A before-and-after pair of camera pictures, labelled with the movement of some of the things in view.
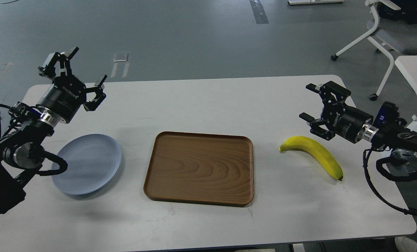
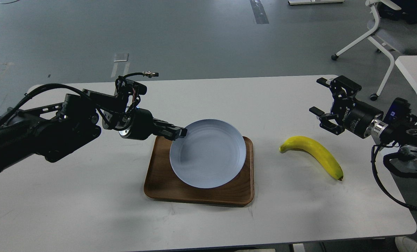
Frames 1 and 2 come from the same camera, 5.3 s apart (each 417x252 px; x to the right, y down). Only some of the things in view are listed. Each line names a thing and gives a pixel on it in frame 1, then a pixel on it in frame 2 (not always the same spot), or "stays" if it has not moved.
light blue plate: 92,160 to 212,154
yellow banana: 308,145 stays
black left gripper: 63,100 to 141,127
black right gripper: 350,120 to 357,115
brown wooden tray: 207,168 stays
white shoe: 405,244 stays
